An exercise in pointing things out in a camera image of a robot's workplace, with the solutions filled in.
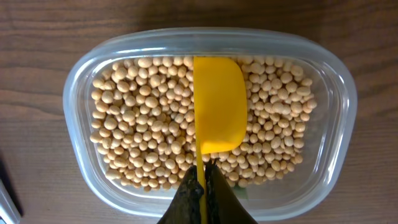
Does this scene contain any white digital kitchen scale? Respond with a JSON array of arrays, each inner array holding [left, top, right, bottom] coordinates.
[[0, 181, 21, 224]]

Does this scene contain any clear container of soybeans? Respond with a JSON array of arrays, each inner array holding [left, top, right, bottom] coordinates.
[[63, 27, 358, 221]]

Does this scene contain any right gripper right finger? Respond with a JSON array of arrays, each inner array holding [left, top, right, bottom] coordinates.
[[205, 161, 257, 224]]

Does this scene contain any yellow measuring scoop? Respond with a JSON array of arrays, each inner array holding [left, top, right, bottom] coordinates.
[[193, 56, 248, 223]]

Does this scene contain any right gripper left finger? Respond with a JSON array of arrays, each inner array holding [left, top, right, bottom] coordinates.
[[157, 166, 205, 224]]

